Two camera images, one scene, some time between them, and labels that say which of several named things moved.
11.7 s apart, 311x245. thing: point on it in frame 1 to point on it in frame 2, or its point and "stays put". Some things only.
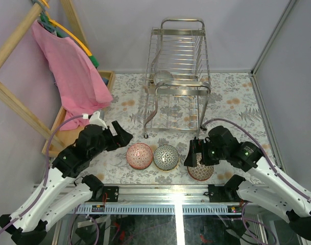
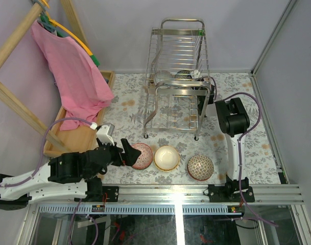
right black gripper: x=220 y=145 to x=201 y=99
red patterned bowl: x=139 y=156 stays put
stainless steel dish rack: x=179 y=80 stays put
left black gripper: x=112 y=138 to x=117 y=155
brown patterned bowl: x=200 y=172 stays put
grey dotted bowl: x=166 y=157 to x=182 y=76
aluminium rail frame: x=183 y=199 stays put
